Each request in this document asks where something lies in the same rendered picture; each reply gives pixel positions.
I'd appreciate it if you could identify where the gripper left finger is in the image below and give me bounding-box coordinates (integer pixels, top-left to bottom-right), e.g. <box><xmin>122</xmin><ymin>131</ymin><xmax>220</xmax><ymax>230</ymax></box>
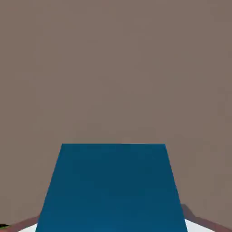
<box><xmin>0</xmin><ymin>215</ymin><xmax>40</xmax><ymax>232</ymax></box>

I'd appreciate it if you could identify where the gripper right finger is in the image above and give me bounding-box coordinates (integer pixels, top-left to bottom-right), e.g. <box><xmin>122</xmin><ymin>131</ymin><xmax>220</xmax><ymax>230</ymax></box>
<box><xmin>180</xmin><ymin>203</ymin><xmax>232</xmax><ymax>232</ymax></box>

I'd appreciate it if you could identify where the small blue cube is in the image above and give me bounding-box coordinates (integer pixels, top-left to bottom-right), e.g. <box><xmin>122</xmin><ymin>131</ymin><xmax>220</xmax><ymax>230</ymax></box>
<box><xmin>35</xmin><ymin>143</ymin><xmax>189</xmax><ymax>232</ymax></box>

